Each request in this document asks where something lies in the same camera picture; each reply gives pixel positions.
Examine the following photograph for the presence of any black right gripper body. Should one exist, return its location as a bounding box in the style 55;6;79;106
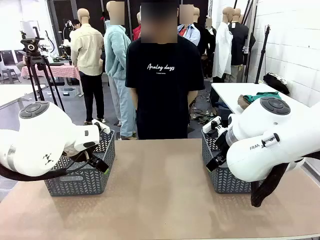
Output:
211;131;230;162

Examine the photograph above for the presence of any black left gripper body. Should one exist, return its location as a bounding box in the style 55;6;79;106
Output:
82;147;99;164

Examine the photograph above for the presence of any person's left forearm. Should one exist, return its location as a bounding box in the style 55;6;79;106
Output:
187;90;198;105

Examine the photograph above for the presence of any person's right forearm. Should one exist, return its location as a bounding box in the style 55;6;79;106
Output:
129;87;140;111

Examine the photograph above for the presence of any grey plastic patterned basket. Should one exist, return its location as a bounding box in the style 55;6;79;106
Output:
44;128;116;197
201;129;254;195

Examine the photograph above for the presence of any large white table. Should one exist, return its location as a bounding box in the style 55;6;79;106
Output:
211;82;315;115

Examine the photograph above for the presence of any person in black t-shirt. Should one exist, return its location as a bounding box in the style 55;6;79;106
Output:
124;2;206;140

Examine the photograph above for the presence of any black bag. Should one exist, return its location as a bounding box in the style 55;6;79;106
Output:
262;72;291;96

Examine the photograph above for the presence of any table with pink checkered cloth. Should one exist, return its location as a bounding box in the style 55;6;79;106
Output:
20;62;81;81

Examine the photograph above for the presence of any small white table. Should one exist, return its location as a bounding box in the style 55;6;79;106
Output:
0;84;47;111

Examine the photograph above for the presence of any mannequin in white shirt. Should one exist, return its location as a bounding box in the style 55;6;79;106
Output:
212;6;235;84

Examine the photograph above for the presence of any mannequin in black jacket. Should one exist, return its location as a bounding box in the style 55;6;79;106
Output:
193;7;216;79

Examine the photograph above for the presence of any mannequin in cream shirt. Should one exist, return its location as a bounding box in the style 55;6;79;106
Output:
70;8;106;125

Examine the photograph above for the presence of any black light stand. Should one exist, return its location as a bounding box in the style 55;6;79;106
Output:
254;24;272;85

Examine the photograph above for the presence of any mannequin in black shirt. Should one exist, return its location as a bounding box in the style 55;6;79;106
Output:
228;8;256;84

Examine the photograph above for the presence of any mannequin in light blue fleece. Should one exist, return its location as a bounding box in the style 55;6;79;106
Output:
103;1;137;140

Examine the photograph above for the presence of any grey stool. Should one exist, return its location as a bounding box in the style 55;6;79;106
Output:
1;68;21;84

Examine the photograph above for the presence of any mannequin in blue shirt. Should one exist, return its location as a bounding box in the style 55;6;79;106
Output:
177;4;201;47

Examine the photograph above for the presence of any mannequin in red top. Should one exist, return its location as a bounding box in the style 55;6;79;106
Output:
132;12;142;41

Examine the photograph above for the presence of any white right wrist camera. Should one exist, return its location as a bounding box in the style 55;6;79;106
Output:
201;116;222;135

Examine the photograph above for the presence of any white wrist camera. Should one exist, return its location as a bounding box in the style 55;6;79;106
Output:
201;116;222;135
91;119;111;135

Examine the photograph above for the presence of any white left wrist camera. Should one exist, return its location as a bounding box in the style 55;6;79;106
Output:
91;119;111;135

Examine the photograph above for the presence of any black left arm cable sleeve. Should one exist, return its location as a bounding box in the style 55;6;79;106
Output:
0;149;92;182

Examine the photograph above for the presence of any black camera tripod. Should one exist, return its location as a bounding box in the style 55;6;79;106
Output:
20;26;66;113

